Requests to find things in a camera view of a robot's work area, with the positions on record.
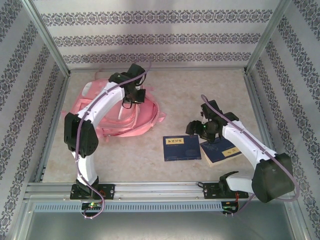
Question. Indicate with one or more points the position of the thick navy book cream pages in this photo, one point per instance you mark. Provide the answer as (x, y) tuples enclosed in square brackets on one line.
[(217, 156)]

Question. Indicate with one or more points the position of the thin navy book yellow label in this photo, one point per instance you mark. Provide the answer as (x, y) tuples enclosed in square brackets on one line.
[(180, 150)]

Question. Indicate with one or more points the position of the pink student backpack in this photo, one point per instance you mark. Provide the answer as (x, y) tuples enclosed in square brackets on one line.
[(140, 117)]

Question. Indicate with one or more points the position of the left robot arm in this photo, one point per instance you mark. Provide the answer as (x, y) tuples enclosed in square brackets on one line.
[(85, 165)]

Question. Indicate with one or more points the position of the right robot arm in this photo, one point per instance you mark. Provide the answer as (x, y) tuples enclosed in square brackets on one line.
[(272, 180)]

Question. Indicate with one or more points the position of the grey metal base tray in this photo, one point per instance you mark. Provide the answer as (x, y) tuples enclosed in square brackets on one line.
[(160, 227)]

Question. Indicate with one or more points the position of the aluminium table edge rail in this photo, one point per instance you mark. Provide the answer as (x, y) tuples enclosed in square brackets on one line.
[(53, 125), (262, 112), (200, 69)]

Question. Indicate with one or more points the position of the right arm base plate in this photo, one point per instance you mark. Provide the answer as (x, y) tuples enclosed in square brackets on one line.
[(212, 191)]

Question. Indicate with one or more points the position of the aluminium frame post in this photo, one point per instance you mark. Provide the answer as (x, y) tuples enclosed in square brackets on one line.
[(267, 35), (45, 35)]

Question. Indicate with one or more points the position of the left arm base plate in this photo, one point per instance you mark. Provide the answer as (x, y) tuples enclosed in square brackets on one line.
[(108, 191)]

